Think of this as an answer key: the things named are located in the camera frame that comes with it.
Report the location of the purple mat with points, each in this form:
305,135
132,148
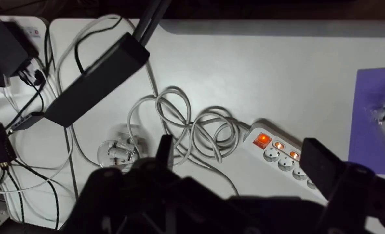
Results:
365,131

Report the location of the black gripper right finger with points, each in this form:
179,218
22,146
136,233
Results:
320,167

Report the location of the white power strip with switches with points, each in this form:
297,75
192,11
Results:
261,164

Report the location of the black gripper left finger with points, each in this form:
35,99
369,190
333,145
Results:
163,151

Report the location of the black stand poles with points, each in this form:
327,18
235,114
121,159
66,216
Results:
150,18

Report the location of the white power plug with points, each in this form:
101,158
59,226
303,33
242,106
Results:
114,153

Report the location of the black power adapter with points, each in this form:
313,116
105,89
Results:
7,47

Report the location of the black rectangular bar device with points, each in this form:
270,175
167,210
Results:
92,83

